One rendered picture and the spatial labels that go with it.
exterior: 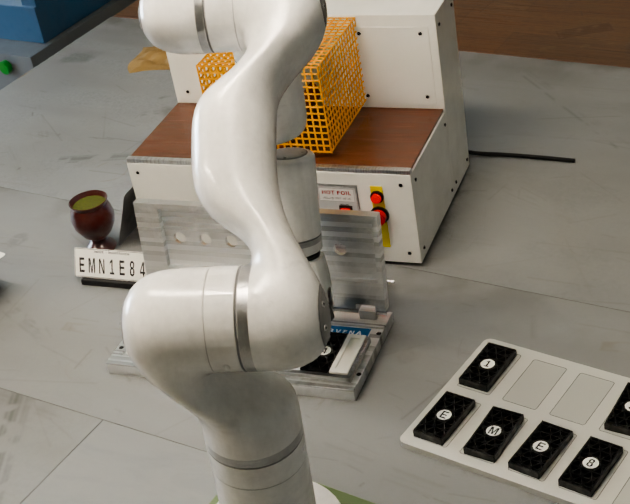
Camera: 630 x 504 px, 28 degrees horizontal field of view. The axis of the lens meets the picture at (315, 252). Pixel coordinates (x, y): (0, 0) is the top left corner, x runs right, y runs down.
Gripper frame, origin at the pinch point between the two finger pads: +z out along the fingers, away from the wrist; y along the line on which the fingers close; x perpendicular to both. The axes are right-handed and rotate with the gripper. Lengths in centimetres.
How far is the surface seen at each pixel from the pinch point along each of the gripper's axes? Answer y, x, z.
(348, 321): 4.2, 9.3, 0.6
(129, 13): -105, 138, -24
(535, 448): 40.4, -14.7, 5.7
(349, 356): 7.7, -0.5, 1.8
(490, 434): 33.5, -13.0, 5.4
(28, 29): -153, 159, -15
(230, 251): -16.8, 10.5, -10.1
